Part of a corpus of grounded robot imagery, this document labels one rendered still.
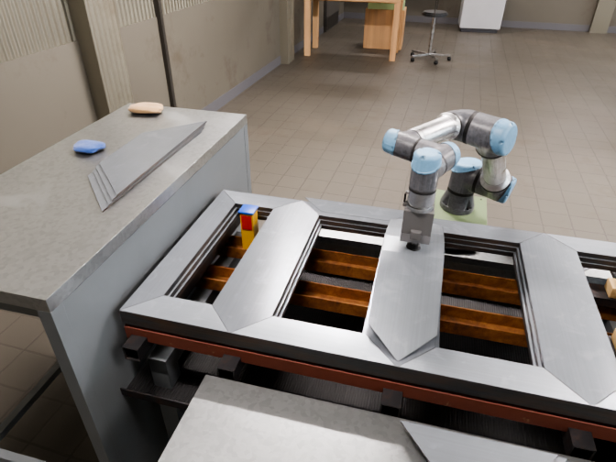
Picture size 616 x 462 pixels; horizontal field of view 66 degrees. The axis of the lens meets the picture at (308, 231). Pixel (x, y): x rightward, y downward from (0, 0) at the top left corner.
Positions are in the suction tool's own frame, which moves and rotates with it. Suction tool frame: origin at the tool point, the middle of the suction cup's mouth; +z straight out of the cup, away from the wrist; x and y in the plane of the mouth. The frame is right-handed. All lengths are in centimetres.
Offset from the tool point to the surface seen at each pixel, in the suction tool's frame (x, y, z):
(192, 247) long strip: -2, -72, 10
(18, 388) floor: -15, -164, 96
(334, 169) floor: 244, -69, 97
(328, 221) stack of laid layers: 27.7, -31.2, 11.7
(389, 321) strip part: -25.6, -4.0, 6.1
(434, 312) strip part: -21.2, 7.2, 4.2
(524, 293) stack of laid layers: 2.3, 34.8, 12.0
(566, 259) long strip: 21, 50, 10
